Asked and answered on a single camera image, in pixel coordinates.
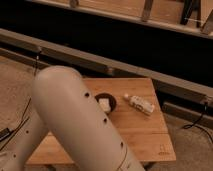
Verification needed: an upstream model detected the white sponge block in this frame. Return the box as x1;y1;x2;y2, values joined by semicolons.
99;98;111;113

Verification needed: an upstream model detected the black cable left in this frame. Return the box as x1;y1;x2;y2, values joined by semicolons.
0;49;44;152

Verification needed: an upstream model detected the wooden table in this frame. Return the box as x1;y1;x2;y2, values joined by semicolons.
31;78;176;162

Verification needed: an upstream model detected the black power adapter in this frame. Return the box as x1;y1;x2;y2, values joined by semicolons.
0;128;11;142

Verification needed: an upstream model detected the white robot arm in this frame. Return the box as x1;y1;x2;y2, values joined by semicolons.
0;66;145;171

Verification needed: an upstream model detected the black cable right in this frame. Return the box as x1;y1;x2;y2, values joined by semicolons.
182;100;213;148

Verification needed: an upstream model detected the black bowl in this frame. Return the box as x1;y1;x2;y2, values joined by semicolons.
95;93;117;115

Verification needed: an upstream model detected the white plastic bottle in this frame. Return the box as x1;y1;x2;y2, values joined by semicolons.
123;94;155;115

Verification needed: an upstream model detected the black cable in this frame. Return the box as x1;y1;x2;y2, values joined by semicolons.
182;100;213;148
0;49;44;152

